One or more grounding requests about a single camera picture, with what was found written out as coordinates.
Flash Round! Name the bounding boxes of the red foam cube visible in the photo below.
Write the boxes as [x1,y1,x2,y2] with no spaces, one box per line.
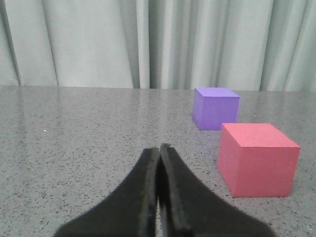
[217,123,300,198]

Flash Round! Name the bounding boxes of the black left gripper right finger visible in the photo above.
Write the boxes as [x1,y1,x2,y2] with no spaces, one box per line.
[158,144,275,237]

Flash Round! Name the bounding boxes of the grey-white curtain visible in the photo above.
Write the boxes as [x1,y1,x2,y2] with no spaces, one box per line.
[0,0,316,91]

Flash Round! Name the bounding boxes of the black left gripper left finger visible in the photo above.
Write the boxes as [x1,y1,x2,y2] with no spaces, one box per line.
[55,148,158,237]

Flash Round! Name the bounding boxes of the purple foam cube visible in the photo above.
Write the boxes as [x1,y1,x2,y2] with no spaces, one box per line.
[193,87,240,130]

